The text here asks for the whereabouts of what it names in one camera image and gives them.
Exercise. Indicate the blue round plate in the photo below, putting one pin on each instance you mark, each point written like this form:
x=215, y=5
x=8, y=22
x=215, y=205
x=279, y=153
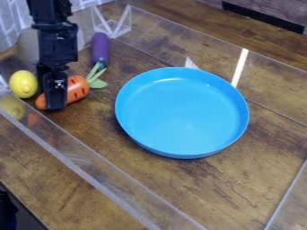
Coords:
x=182, y=112

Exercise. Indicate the clear acrylic enclosure wall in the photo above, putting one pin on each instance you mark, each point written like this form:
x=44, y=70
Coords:
x=81, y=175

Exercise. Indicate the yellow toy lemon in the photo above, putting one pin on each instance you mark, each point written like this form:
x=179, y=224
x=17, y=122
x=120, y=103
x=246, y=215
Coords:
x=23, y=84

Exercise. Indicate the purple toy eggplant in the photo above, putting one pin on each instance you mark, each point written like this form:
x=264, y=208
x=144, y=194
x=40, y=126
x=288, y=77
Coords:
x=100, y=45

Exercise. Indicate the white patterned curtain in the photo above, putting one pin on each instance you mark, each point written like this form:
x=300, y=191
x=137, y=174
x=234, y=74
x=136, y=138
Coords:
x=15, y=18

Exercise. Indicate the black bar in background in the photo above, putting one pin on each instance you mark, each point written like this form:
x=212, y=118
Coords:
x=263, y=17

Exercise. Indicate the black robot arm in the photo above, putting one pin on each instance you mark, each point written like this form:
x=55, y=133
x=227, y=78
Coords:
x=49, y=11

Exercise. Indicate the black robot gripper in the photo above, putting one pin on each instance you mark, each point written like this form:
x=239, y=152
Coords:
x=57, y=50

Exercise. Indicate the orange toy carrot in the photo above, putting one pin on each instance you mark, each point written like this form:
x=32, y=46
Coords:
x=77, y=88

